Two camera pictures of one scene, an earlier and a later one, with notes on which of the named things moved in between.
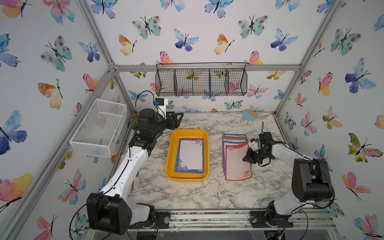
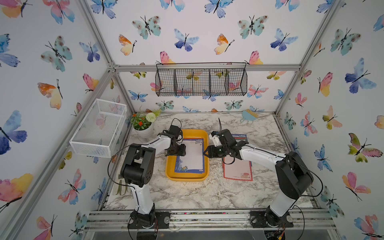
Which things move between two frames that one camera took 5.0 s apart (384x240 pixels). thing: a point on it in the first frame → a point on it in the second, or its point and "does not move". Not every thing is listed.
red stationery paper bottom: [236, 168] does not move
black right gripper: [249, 157] → [210, 152]
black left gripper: [169, 121] → [182, 151]
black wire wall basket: [201, 79] does not move
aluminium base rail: [314, 219] does not move
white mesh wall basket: [97, 134] does not move
